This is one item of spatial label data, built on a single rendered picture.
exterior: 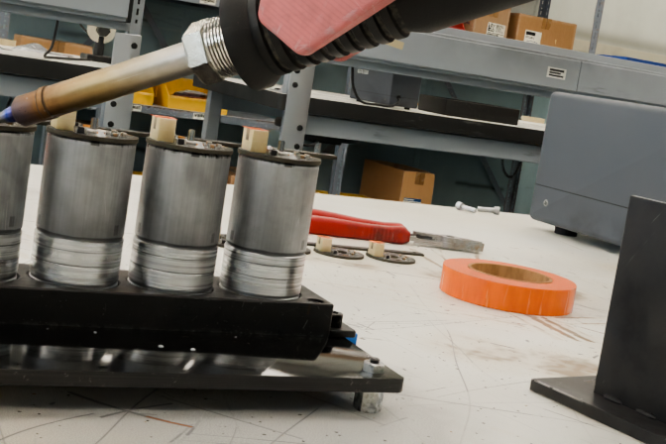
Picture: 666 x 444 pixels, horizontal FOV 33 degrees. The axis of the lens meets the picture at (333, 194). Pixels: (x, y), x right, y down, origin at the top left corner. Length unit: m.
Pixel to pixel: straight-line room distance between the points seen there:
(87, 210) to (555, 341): 0.21
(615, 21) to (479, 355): 5.58
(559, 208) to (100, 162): 0.50
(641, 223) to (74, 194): 0.17
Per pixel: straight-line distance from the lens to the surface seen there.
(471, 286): 0.48
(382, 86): 2.99
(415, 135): 2.99
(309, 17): 0.25
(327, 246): 0.54
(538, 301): 0.48
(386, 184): 4.99
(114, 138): 0.31
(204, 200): 0.32
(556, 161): 0.78
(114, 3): 2.60
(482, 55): 2.99
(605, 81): 3.23
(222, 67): 0.26
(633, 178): 0.73
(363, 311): 0.43
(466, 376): 0.37
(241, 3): 0.26
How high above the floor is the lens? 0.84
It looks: 7 degrees down
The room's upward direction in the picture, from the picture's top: 9 degrees clockwise
